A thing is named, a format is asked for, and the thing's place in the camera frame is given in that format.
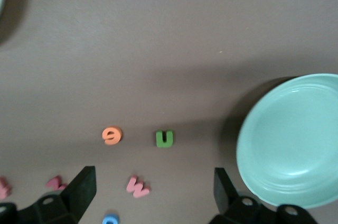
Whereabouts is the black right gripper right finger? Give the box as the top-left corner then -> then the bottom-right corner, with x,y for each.
208,167 -> 318,224

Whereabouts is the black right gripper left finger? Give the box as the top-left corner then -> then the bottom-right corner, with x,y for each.
0,165 -> 97,224

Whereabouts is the pink foam letter w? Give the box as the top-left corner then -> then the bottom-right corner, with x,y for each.
126,175 -> 151,199

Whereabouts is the orange foam letter e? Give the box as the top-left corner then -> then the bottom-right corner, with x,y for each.
101,126 -> 123,146

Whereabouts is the green foam letter u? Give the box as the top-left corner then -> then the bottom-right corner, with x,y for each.
155,129 -> 175,148

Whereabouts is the dark red foam letter z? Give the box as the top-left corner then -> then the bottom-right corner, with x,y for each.
45,175 -> 68,191

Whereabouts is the blue foam letter o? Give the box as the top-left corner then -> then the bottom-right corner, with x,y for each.
102,212 -> 121,224

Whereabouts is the salmon foam letter f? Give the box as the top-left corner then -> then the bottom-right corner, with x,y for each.
0,176 -> 12,199

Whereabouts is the green plate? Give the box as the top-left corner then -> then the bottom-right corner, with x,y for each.
236,73 -> 338,209

